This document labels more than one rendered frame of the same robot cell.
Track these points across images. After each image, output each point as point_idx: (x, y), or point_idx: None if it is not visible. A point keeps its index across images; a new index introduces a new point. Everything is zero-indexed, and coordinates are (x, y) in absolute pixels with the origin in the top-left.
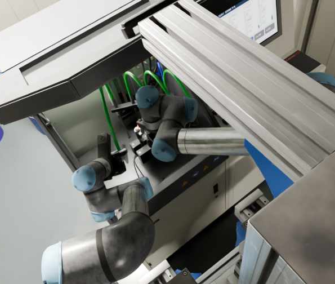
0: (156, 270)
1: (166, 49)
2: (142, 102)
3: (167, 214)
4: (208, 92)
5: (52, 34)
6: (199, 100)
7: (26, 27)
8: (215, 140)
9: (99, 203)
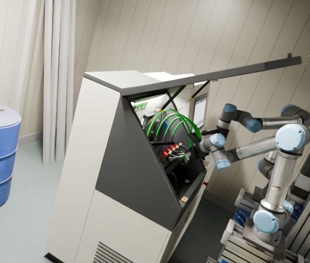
0: (231, 224)
1: None
2: (233, 108)
3: (179, 225)
4: None
5: (133, 82)
6: (192, 144)
7: (110, 75)
8: (278, 119)
9: (226, 155)
